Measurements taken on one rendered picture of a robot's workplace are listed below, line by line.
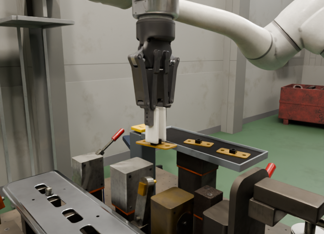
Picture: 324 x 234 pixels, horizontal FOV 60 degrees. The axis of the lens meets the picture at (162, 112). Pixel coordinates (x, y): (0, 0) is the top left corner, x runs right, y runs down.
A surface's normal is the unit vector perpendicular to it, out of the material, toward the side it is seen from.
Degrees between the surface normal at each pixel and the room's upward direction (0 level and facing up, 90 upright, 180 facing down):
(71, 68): 90
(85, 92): 90
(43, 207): 0
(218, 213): 0
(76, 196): 0
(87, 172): 90
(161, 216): 90
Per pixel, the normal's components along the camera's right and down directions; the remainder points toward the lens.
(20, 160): 0.67, 0.15
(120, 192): -0.73, 0.15
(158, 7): 0.09, 0.13
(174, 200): 0.00, -0.98
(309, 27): -0.51, 0.31
